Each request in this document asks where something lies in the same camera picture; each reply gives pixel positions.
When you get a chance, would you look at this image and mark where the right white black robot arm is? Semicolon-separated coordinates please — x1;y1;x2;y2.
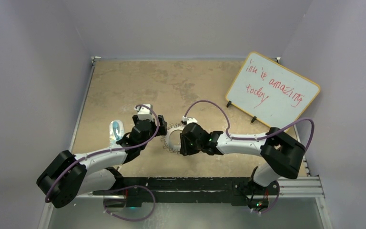
180;123;306;194

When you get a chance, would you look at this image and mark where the whiteboard with red writing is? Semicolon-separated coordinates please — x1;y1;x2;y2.
225;52;321;128

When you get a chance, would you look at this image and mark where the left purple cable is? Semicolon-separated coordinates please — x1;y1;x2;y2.
44;104;156;222

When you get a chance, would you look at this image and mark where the silver disc with keyrings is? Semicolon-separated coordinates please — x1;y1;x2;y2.
161;123;184;154

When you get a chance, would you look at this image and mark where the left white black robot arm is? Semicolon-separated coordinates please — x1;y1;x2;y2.
36;114;167;208

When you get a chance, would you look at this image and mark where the purple cable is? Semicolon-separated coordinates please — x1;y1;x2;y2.
44;104;156;222
183;100;315;214

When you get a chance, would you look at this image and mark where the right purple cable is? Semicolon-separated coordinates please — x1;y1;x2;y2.
183;100;315;214

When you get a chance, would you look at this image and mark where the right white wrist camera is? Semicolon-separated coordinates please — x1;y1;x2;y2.
181;116;198;125

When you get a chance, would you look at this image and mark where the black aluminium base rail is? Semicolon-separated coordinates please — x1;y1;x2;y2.
93;177;279;207

